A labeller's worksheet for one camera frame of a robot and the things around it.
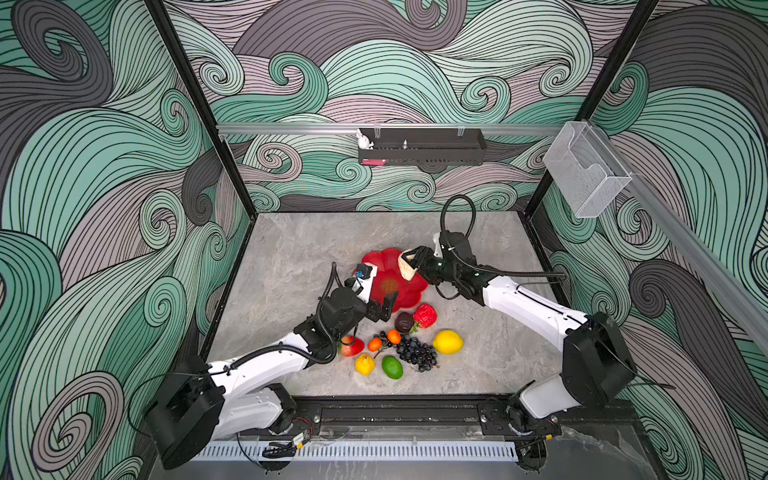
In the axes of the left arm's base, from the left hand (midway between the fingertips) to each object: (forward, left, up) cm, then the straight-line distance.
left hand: (384, 283), depth 78 cm
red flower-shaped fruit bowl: (+13, -3, -17) cm, 22 cm away
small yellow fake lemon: (-17, +5, -14) cm, 22 cm away
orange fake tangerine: (-10, -3, -12) cm, 16 cm away
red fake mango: (-12, +9, -14) cm, 21 cm away
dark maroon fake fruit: (-5, -6, -14) cm, 16 cm away
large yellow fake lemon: (-10, -18, -15) cm, 26 cm away
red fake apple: (-3, -12, -12) cm, 18 cm away
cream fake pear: (+2, -6, +3) cm, 7 cm away
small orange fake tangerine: (-11, +2, -15) cm, 19 cm away
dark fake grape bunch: (-14, -11, -15) cm, 23 cm away
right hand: (+8, -6, 0) cm, 10 cm away
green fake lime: (-17, -3, -16) cm, 23 cm away
